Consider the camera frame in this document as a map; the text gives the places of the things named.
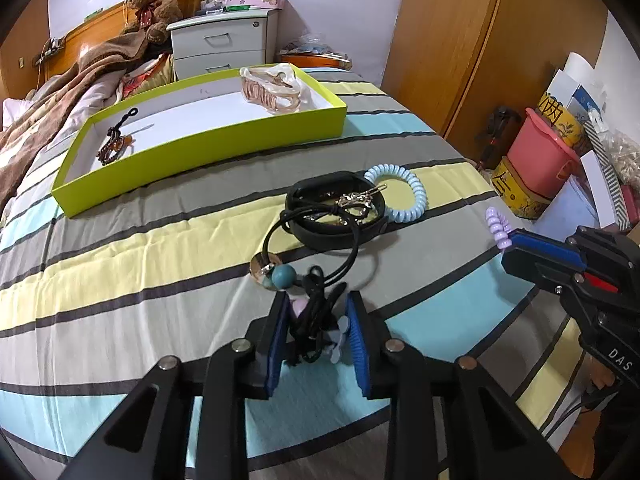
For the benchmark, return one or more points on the green shallow tray box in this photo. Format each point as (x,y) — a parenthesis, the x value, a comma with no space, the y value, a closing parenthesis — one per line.
(200,152)

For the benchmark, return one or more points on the brown teddy bear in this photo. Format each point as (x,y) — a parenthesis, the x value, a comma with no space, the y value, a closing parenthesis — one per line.
(150,0)

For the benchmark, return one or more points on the white floral duvet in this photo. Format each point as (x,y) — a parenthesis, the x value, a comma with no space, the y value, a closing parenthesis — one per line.
(92,97)

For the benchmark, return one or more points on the yellow pillow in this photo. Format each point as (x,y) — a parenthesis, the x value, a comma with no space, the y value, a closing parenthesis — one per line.
(160,75)

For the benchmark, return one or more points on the pink floral box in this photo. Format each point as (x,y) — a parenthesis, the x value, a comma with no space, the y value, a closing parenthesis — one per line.
(265,0)

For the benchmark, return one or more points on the white drawer nightstand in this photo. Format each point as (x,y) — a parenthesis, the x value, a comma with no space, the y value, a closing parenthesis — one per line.
(220,40)

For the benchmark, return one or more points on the wooden headboard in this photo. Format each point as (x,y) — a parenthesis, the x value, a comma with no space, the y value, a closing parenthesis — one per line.
(85,40)

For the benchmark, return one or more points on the person's right hand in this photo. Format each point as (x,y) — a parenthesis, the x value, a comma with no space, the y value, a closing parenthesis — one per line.
(600,377)

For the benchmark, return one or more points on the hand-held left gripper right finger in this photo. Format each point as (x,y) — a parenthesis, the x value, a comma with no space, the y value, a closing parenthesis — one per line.
(357,342)

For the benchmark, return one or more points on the wooden wardrobe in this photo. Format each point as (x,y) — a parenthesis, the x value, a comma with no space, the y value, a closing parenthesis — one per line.
(450,35)

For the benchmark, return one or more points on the white paper sheets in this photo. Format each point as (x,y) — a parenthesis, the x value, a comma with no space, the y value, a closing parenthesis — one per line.
(585,75)

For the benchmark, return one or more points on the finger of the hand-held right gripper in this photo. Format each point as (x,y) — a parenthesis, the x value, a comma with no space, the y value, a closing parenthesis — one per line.
(535,270)
(545,247)

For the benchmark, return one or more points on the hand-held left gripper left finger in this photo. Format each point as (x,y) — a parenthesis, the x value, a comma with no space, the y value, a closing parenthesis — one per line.
(280,342)

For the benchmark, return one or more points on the pink plastic bucket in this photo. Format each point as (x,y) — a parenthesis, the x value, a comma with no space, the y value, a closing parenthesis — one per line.
(540,155)

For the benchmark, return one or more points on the gold hair clip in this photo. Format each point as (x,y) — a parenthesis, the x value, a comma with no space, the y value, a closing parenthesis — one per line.
(352,201)

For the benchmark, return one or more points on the yellow patterned tin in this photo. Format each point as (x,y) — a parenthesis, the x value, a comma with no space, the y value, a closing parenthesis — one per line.
(567,122)

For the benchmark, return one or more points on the translucent pink hair claw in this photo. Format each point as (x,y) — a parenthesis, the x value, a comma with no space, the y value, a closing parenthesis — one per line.
(265,95)

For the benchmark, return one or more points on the yellow patterned box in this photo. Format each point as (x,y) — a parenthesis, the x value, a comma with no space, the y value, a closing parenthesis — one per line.
(515,195)

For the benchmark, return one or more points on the black wristband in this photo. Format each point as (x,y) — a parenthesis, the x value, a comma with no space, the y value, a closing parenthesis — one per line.
(320,238)

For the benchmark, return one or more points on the brown fleece blanket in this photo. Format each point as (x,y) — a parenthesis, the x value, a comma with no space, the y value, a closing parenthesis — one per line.
(65,85)

